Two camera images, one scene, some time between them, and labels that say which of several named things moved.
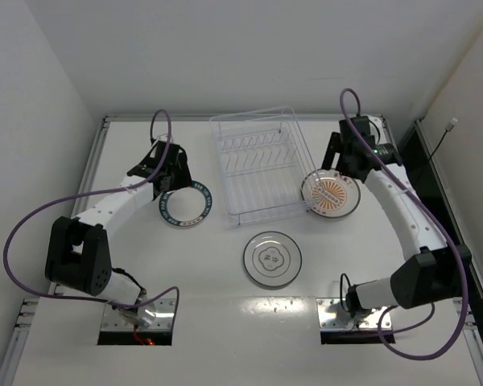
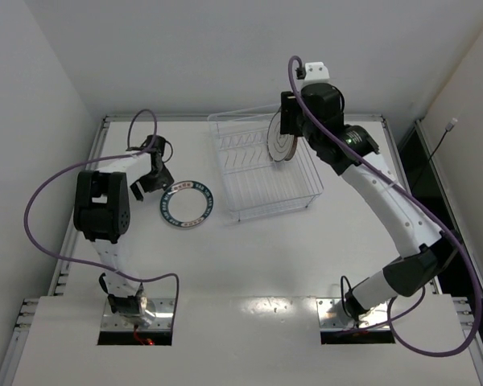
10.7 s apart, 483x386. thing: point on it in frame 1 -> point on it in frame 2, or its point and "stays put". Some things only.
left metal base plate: x=112 y=320 stays put
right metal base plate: x=331 y=316 stays put
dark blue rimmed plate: x=187 y=206 stays put
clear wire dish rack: x=266 y=165 stays put
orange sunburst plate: x=329 y=194 -> x=282 y=146
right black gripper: x=342 y=157 -> x=286 y=113
